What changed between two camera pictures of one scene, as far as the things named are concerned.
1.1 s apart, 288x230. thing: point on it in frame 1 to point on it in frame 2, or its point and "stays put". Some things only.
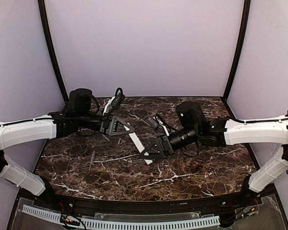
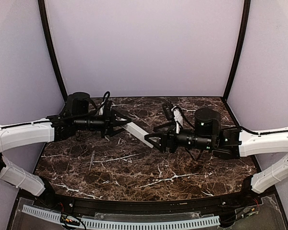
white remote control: x=139 y=146 to x=137 y=132
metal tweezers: x=92 y=159 stays put
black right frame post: x=246 y=6 stays put
